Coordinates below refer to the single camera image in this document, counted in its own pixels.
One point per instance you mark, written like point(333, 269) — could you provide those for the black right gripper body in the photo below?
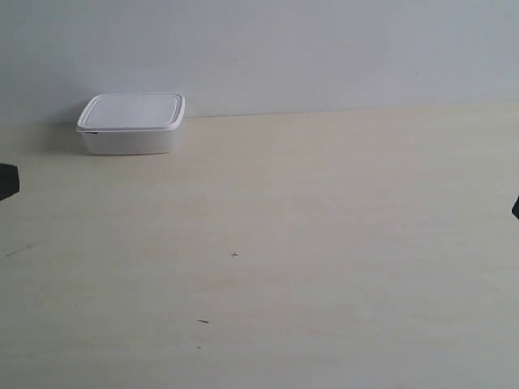
point(515, 209)

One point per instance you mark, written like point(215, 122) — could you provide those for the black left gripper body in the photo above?
point(9, 181)

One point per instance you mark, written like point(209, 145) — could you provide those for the white lidded plastic container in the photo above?
point(132, 123)

